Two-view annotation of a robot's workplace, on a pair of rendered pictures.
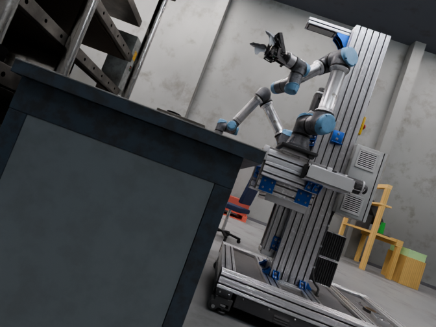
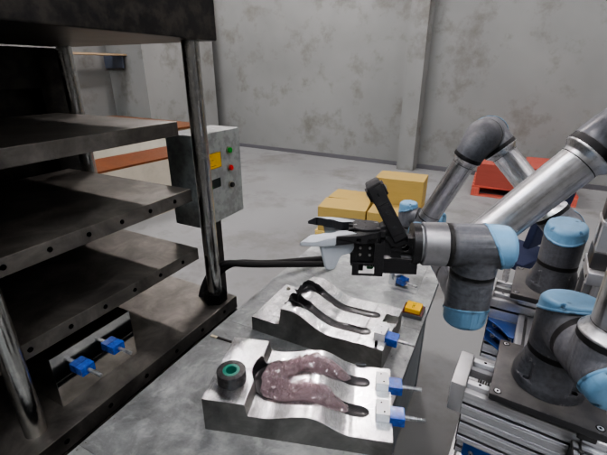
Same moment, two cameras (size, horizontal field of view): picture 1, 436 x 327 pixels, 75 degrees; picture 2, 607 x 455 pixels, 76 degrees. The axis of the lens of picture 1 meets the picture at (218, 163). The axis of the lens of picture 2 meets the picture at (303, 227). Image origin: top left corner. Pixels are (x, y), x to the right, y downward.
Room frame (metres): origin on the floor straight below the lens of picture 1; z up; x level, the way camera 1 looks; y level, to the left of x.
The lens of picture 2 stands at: (0.88, -0.27, 1.71)
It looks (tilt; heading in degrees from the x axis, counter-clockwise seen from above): 22 degrees down; 29
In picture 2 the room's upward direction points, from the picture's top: straight up
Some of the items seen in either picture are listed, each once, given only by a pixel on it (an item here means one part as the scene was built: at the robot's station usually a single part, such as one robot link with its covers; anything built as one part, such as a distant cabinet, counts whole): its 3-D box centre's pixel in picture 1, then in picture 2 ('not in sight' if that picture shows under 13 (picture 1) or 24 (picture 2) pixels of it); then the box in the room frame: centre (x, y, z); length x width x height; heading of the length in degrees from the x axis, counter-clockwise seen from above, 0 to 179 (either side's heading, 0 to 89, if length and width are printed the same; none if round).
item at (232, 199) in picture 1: (221, 202); (522, 177); (7.33, -0.43, 0.24); 1.40 x 0.99 x 0.48; 87
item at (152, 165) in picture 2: not in sight; (134, 185); (4.01, 3.90, 0.35); 2.00 x 0.64 x 0.70; 176
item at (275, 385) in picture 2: not in sight; (304, 376); (1.64, 0.15, 0.90); 0.26 x 0.18 x 0.08; 109
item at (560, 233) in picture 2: (287, 137); (563, 240); (2.28, -0.45, 1.20); 0.13 x 0.12 x 0.14; 175
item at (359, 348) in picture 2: not in sight; (326, 314); (1.99, 0.24, 0.87); 0.50 x 0.26 x 0.14; 92
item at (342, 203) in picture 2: not in sight; (372, 208); (4.71, 0.98, 0.33); 1.19 x 0.91 x 0.67; 86
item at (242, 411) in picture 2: not in sight; (303, 390); (1.63, 0.15, 0.85); 0.50 x 0.26 x 0.11; 109
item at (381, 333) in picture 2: not in sight; (395, 339); (1.94, -0.03, 0.89); 0.13 x 0.05 x 0.05; 92
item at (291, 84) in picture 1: (290, 84); (464, 291); (1.56, -0.23, 1.34); 0.11 x 0.08 x 0.11; 23
